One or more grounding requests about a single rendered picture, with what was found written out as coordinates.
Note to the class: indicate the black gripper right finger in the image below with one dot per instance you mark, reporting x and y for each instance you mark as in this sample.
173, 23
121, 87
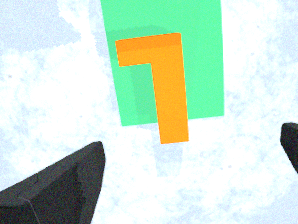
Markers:
289, 142

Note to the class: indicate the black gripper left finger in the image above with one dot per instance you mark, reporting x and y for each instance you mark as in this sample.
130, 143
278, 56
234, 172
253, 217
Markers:
62, 193

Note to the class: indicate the orange l-shaped part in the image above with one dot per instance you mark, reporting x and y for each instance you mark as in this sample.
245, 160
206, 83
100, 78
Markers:
164, 53

